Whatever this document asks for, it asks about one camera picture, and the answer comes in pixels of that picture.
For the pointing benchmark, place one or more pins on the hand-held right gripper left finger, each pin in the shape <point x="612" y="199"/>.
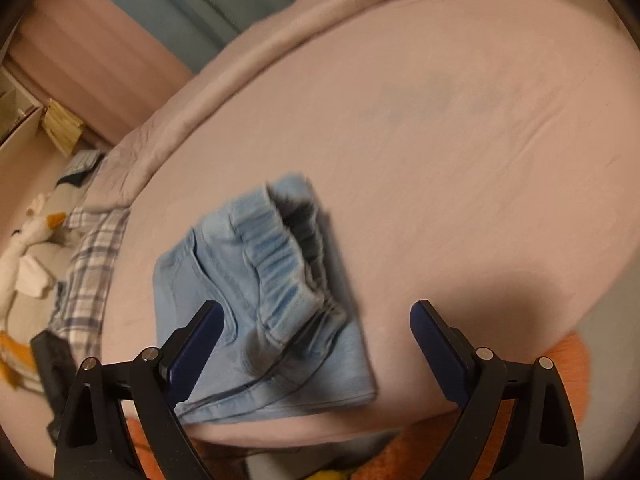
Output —
<point x="195" y="350"/>

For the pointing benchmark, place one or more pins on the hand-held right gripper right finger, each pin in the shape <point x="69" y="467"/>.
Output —
<point x="430" y="345"/>

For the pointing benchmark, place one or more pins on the light blue denim pants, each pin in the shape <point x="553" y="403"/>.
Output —
<point x="280" y="270"/>

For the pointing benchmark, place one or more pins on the plaid cloth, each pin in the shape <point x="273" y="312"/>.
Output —
<point x="90" y="270"/>

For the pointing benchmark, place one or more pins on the white goose plush toy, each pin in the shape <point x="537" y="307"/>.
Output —
<point x="30" y="240"/>

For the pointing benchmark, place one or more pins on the orange fluffy blanket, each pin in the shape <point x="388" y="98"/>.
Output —
<point x="570" y="370"/>

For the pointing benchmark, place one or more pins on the yellow fluffy item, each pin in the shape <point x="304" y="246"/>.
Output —
<point x="327" y="475"/>

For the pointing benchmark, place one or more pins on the blue folded cloth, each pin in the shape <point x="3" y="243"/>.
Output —
<point x="85" y="165"/>

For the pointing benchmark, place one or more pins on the pink bed sheet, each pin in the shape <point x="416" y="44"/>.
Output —
<point x="450" y="135"/>

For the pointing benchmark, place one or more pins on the white shelf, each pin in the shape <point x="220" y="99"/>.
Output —
<point x="17" y="110"/>

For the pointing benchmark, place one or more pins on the pink quilt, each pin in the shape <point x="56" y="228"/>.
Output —
<point x="225" y="75"/>

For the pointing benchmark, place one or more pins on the pink curtain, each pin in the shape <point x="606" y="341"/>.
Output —
<point x="100" y="60"/>

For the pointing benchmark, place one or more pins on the blue curtain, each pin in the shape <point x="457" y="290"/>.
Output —
<point x="190" y="0"/>

